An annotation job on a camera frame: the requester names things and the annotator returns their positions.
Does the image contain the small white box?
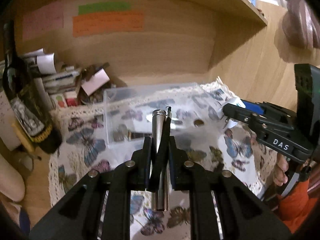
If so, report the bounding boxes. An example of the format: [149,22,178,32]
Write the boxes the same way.
[216,97,248,129]

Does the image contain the silver metal tube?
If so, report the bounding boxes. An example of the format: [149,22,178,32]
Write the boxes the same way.
[149,107,171,211]

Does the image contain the black bar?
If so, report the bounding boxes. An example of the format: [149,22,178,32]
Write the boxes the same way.
[127,131,151,140]

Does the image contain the person's right hand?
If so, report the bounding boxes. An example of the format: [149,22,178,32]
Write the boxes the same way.
[273,153,289,186]

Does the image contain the clear plastic storage box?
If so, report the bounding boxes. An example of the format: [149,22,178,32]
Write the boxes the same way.
[104,83,223,148]

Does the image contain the butterfly print lace tablecloth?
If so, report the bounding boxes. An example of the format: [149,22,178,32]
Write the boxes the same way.
[48,79,276,239]

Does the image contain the dark wine bottle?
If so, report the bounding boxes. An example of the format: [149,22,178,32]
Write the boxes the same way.
[2,20,62,154]

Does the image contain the small pink box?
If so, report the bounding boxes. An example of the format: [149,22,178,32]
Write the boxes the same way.
[81,68,110,96]

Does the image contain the white note card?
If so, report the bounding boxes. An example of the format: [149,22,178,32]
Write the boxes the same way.
[0,91,21,151]

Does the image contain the wooden shelf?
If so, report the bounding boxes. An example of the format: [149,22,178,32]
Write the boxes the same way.
[215,0,268,27]

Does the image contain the stack of books and papers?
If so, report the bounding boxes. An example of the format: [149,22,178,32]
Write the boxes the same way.
[19,48,111,108]

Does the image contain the orange sticky note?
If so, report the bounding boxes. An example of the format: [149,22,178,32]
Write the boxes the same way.
[73,10,144,37]

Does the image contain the green sticky note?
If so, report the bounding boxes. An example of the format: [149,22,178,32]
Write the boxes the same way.
[78,1,131,15]

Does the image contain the pink sticky note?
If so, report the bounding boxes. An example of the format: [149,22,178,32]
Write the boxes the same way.
[22,1,63,41]

